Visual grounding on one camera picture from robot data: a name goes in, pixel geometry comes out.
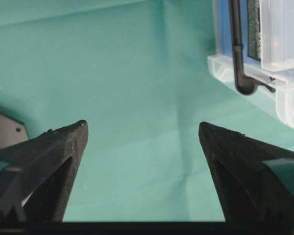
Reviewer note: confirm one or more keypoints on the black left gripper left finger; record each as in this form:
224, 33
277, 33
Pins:
39, 174

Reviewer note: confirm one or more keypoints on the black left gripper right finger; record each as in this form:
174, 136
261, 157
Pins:
247, 188

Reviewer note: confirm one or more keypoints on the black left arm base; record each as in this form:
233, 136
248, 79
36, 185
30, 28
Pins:
12, 131

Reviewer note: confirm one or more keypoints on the clear plastic storage case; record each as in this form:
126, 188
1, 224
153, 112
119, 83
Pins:
277, 61

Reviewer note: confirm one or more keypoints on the blue liner sheet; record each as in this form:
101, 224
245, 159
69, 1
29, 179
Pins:
251, 31

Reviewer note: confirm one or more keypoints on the black case handle clip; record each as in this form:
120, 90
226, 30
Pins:
244, 84

